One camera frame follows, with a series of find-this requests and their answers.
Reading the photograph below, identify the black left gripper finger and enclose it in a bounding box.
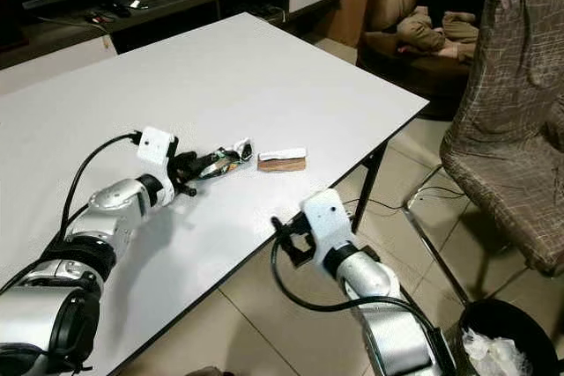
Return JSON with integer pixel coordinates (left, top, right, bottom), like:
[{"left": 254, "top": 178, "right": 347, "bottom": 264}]
[
  {"left": 192, "top": 161, "right": 246, "bottom": 186},
  {"left": 192, "top": 144, "right": 241, "bottom": 168}
]

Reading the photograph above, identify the shiny snack wrapper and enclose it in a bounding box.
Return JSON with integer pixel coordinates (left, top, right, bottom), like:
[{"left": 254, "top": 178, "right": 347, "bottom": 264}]
[{"left": 199, "top": 137, "right": 255, "bottom": 181}]

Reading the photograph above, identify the black round rubbish bin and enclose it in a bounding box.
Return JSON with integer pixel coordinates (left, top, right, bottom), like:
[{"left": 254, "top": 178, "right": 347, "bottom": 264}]
[{"left": 445, "top": 298, "right": 564, "bottom": 376}]

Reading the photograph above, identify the white plastic bin liner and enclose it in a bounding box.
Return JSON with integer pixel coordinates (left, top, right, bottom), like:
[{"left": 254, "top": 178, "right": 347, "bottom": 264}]
[{"left": 463, "top": 327, "right": 538, "bottom": 376}]

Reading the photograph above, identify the small brown wooden block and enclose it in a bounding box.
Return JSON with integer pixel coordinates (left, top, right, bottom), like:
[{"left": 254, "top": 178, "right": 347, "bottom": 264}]
[{"left": 257, "top": 157, "right": 308, "bottom": 173}]

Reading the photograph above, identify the black table leg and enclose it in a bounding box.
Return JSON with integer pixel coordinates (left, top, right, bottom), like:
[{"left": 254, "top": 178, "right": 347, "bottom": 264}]
[{"left": 352, "top": 142, "right": 391, "bottom": 232}]

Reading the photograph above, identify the dark wooden tv stand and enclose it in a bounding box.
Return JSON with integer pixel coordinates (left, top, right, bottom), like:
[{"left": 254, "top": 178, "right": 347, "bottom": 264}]
[{"left": 0, "top": 0, "right": 350, "bottom": 70}]

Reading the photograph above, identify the brown patterned fabric chair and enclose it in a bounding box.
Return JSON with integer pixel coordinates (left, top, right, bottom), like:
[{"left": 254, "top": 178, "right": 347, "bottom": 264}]
[{"left": 401, "top": 0, "right": 564, "bottom": 306}]

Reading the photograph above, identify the seated person in brown trousers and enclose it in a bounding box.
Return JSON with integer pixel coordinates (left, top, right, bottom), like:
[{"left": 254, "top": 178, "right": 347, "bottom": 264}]
[{"left": 395, "top": 0, "right": 525, "bottom": 64}]

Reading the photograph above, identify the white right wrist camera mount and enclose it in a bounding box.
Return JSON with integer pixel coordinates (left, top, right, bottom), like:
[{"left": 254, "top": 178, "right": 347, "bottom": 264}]
[{"left": 299, "top": 188, "right": 354, "bottom": 259}]

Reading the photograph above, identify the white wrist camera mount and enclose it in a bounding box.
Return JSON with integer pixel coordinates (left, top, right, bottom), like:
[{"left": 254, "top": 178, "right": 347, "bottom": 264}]
[
  {"left": 299, "top": 188, "right": 354, "bottom": 259},
  {"left": 137, "top": 126, "right": 178, "bottom": 166}
]

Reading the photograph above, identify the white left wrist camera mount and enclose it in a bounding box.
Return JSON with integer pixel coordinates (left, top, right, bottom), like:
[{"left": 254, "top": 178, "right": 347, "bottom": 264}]
[{"left": 137, "top": 126, "right": 178, "bottom": 166}]

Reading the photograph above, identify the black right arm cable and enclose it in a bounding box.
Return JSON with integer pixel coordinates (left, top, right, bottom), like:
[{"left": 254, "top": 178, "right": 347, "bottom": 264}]
[{"left": 269, "top": 216, "right": 450, "bottom": 368}]

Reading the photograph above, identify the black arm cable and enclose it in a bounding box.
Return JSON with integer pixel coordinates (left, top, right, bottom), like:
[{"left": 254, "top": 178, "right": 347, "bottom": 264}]
[
  {"left": 269, "top": 216, "right": 450, "bottom": 368},
  {"left": 60, "top": 131, "right": 144, "bottom": 245}
]

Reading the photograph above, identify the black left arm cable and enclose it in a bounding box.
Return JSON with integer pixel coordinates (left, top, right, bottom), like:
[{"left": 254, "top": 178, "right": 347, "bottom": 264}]
[{"left": 60, "top": 131, "right": 144, "bottom": 245}]

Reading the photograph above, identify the black floor cable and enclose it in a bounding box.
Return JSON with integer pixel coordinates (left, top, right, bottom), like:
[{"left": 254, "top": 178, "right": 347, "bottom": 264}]
[{"left": 366, "top": 184, "right": 468, "bottom": 217}]

